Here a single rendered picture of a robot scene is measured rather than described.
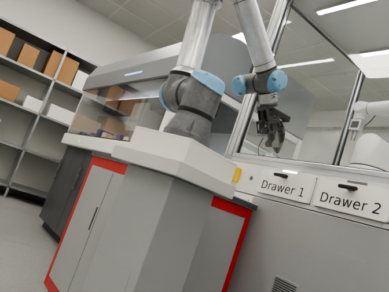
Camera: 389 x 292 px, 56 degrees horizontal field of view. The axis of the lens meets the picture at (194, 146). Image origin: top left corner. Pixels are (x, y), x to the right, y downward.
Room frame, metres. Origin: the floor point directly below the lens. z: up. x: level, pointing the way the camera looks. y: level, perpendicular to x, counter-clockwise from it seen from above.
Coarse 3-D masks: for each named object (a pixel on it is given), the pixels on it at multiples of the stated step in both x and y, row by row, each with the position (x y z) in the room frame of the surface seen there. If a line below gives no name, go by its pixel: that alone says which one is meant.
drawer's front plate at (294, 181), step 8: (264, 176) 1.67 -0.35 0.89; (272, 176) 1.63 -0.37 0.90; (288, 176) 1.56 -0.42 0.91; (296, 176) 1.52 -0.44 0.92; (304, 176) 1.49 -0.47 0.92; (264, 184) 1.66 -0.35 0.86; (272, 184) 1.62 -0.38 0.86; (280, 184) 1.58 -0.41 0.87; (288, 184) 1.55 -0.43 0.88; (296, 184) 1.51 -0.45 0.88; (304, 184) 1.48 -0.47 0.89; (312, 184) 1.45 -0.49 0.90; (264, 192) 1.65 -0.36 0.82; (272, 192) 1.61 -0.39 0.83; (280, 192) 1.57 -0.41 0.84; (296, 192) 1.50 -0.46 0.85; (304, 192) 1.47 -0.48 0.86; (312, 192) 1.46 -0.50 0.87; (296, 200) 1.49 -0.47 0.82; (304, 200) 1.46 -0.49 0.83
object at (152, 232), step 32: (128, 160) 1.06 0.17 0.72; (160, 160) 0.98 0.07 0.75; (128, 192) 1.09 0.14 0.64; (160, 192) 1.01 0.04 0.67; (192, 192) 1.06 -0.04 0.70; (224, 192) 1.10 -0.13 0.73; (128, 224) 1.06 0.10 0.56; (160, 224) 1.00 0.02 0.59; (192, 224) 1.10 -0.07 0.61; (96, 256) 1.11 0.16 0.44; (128, 256) 1.03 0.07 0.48; (160, 256) 1.03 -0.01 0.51; (192, 256) 1.13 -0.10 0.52; (96, 288) 1.08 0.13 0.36; (128, 288) 1.00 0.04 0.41; (160, 288) 1.06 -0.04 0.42
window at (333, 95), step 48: (336, 0) 1.63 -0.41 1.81; (384, 0) 1.42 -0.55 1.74; (288, 48) 1.81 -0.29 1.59; (336, 48) 1.56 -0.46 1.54; (384, 48) 1.37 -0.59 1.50; (288, 96) 1.73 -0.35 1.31; (336, 96) 1.50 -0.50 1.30; (384, 96) 1.33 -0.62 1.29; (288, 144) 1.65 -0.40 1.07; (336, 144) 1.45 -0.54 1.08; (384, 144) 1.29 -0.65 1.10
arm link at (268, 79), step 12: (240, 0) 1.11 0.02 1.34; (252, 0) 1.12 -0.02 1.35; (240, 12) 1.14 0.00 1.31; (252, 12) 1.13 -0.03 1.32; (240, 24) 1.17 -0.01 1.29; (252, 24) 1.14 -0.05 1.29; (252, 36) 1.16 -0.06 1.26; (264, 36) 1.17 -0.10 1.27; (252, 48) 1.19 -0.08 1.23; (264, 48) 1.18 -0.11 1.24; (252, 60) 1.22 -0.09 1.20; (264, 60) 1.20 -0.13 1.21; (264, 72) 1.22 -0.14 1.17; (276, 72) 1.20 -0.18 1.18; (252, 84) 1.29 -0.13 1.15; (264, 84) 1.24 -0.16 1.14; (276, 84) 1.21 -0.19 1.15
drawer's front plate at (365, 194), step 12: (324, 180) 1.41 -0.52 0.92; (336, 192) 1.36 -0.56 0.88; (348, 192) 1.32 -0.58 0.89; (360, 192) 1.28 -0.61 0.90; (372, 192) 1.25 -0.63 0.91; (384, 192) 1.21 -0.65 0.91; (324, 204) 1.39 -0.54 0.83; (348, 204) 1.31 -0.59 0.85; (360, 204) 1.27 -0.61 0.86; (372, 204) 1.24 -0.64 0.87; (384, 204) 1.20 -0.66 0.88; (360, 216) 1.26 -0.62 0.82; (372, 216) 1.23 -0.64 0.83; (384, 216) 1.20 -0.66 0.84
